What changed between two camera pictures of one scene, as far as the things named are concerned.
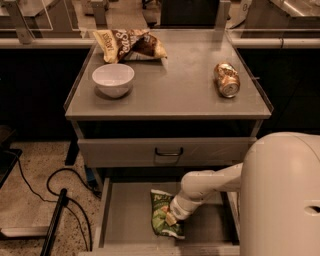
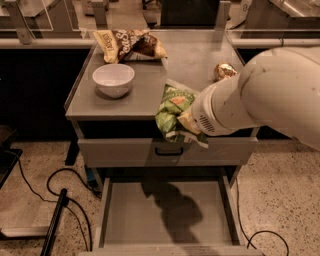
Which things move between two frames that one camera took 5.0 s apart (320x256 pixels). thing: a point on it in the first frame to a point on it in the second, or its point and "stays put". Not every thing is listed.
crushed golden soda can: x=227 y=78 stays put
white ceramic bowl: x=113 y=80 stays put
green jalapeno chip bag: x=159 y=225 to x=177 y=99
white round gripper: x=180 y=209 to x=202 y=112
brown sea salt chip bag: x=125 y=44 stays put
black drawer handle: x=170 y=154 stays put
